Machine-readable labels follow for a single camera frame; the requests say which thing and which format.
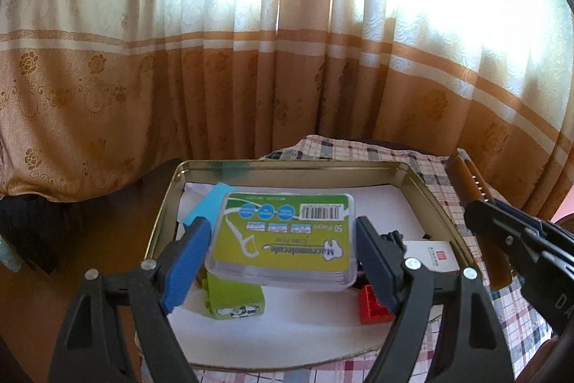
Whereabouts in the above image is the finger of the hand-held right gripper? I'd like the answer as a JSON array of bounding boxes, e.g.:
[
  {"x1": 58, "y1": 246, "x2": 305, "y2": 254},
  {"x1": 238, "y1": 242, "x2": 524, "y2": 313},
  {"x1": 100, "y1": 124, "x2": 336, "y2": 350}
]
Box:
[
  {"x1": 464, "y1": 201, "x2": 545, "y2": 271},
  {"x1": 491, "y1": 204, "x2": 574, "y2": 258}
]

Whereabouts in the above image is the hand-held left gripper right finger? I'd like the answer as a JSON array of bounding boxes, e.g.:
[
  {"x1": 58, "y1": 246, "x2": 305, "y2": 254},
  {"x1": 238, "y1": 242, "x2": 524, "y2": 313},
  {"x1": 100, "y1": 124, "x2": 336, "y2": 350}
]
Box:
[{"x1": 355, "y1": 216, "x2": 514, "y2": 383}]

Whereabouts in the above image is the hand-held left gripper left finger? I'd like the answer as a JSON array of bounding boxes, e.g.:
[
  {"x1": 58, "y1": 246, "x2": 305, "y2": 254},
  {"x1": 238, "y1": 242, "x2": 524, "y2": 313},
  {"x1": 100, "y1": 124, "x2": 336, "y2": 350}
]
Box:
[{"x1": 48, "y1": 218, "x2": 211, "y2": 383}]

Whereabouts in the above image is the small white cardboard box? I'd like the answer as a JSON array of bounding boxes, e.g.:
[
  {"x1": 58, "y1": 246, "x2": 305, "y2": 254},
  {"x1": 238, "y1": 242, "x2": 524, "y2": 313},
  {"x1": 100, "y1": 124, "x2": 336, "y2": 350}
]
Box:
[{"x1": 401, "y1": 239, "x2": 460, "y2": 274}]

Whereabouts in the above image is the clear box with green label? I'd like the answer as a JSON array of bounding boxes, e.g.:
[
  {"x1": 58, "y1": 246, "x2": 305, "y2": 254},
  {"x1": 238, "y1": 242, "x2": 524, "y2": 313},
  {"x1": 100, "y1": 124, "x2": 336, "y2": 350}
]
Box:
[{"x1": 204, "y1": 191, "x2": 359, "y2": 291}]

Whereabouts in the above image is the metal tin tray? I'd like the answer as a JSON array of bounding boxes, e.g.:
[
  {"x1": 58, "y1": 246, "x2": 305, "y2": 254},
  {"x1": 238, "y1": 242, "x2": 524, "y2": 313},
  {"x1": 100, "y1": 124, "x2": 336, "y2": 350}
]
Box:
[{"x1": 144, "y1": 159, "x2": 483, "y2": 370}]

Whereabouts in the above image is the red toy block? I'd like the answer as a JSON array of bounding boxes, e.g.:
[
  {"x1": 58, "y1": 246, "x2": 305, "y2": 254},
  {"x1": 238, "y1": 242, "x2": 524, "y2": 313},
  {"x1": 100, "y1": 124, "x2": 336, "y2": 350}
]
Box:
[{"x1": 358, "y1": 283, "x2": 397, "y2": 324}]

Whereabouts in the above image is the green toy block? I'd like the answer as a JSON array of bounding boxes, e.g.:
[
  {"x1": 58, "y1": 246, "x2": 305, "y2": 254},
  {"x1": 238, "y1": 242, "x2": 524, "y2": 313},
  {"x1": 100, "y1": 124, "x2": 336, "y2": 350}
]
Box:
[{"x1": 204, "y1": 271, "x2": 266, "y2": 321}]

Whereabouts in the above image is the light blue card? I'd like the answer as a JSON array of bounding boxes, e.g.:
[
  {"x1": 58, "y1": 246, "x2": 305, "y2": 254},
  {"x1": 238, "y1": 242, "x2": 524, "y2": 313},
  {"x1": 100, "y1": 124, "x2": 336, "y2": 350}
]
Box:
[{"x1": 182, "y1": 182, "x2": 236, "y2": 231}]

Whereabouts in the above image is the white paper liner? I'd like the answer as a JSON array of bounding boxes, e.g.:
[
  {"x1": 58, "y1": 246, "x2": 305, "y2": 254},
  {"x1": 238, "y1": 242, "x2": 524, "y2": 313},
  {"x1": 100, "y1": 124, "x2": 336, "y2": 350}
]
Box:
[{"x1": 173, "y1": 181, "x2": 431, "y2": 366}]

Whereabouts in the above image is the plaid tablecloth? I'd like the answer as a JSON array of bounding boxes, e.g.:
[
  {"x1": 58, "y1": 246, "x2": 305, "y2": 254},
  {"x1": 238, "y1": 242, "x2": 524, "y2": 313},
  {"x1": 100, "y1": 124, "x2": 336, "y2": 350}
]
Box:
[{"x1": 135, "y1": 135, "x2": 557, "y2": 383}]

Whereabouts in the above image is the dark cloth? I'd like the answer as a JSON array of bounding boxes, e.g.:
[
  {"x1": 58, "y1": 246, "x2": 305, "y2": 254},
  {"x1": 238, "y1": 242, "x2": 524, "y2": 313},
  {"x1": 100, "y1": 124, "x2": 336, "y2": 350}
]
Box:
[{"x1": 0, "y1": 195, "x2": 86, "y2": 274}]

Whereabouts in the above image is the pale blue container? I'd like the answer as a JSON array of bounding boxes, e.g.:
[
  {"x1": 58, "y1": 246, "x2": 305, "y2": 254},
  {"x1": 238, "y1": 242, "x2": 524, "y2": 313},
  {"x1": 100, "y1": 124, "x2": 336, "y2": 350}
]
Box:
[{"x1": 0, "y1": 237, "x2": 21, "y2": 271}]

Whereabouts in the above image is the beige floral curtain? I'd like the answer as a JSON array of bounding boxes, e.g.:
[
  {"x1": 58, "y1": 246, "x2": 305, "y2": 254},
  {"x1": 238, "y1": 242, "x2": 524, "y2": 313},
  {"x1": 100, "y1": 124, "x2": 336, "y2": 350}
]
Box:
[{"x1": 0, "y1": 0, "x2": 574, "y2": 222}]

